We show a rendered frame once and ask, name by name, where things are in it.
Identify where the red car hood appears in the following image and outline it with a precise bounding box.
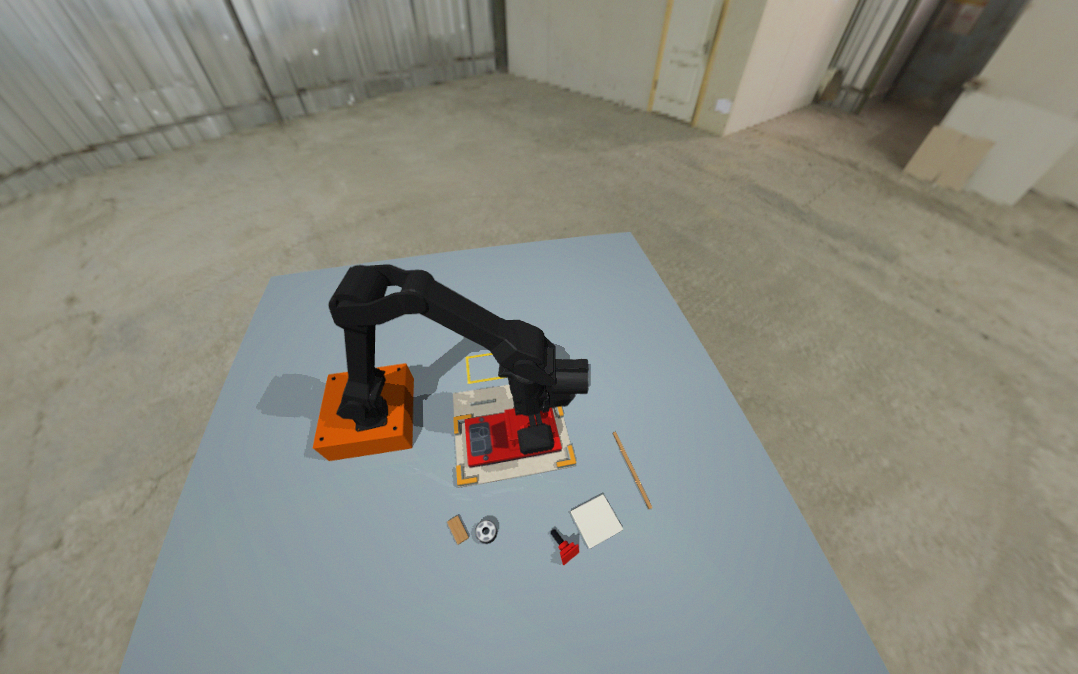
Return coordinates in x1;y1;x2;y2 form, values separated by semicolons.
505;409;556;445

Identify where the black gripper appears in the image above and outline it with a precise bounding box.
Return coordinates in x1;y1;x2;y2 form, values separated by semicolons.
508;379;555;455

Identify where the thin wooden stick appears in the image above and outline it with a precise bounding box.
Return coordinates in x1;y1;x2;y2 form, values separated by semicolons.
613;432;653;509

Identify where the black toy tyre with grey hub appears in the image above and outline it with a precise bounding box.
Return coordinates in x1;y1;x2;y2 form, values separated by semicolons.
475;520;498;544

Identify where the white flat square slab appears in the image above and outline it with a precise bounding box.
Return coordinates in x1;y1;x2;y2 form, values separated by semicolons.
570;494;624;549

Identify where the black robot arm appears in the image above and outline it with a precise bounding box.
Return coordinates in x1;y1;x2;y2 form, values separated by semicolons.
329;264;589;432

